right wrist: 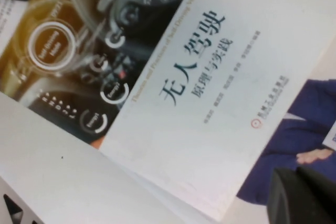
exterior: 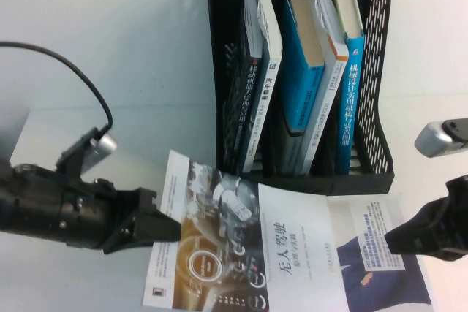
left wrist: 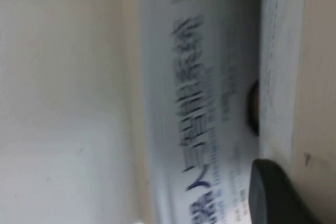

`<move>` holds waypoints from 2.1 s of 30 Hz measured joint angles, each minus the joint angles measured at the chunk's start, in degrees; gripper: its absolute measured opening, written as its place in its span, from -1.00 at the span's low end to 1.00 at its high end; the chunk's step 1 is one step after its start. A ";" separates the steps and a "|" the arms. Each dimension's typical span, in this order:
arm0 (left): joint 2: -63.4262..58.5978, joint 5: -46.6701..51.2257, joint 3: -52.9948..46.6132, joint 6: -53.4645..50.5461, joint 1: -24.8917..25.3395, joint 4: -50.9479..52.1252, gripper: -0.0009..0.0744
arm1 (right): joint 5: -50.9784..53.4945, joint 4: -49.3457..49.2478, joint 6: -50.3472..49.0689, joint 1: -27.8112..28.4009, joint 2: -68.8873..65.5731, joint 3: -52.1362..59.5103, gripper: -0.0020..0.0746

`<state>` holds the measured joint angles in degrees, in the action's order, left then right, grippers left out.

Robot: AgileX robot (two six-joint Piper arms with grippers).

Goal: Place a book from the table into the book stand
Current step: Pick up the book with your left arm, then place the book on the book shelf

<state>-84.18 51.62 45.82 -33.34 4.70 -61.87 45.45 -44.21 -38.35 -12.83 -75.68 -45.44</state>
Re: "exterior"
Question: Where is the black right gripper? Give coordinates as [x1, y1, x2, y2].
[386, 173, 468, 262]

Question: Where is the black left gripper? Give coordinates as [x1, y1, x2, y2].
[16, 164, 183, 255]

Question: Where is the white autonomous driving book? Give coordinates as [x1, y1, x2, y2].
[141, 149, 350, 312]

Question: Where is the black mesh book stand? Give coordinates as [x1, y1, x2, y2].
[207, 0, 396, 196]

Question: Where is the blue mechanical design book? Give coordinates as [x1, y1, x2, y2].
[328, 0, 366, 176]

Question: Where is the dark grey book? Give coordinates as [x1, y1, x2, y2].
[280, 129, 304, 176]

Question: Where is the white book with orange stripe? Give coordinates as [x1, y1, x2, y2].
[301, 0, 350, 175]

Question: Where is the dark-spine mobile robot book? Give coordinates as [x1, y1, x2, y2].
[222, 0, 263, 176]

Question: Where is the white-spine car suspension book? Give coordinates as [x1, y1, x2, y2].
[241, 0, 284, 175]

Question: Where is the blue book with tan pages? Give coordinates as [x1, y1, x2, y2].
[281, 0, 326, 136]

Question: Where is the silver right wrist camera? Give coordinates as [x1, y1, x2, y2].
[413, 118, 468, 159]

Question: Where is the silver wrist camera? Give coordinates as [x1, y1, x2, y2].
[413, 118, 468, 159]
[54, 126, 118, 178]

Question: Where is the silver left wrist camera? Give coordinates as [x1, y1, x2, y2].
[54, 126, 118, 178]

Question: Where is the black camera cable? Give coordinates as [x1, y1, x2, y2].
[0, 40, 113, 138]

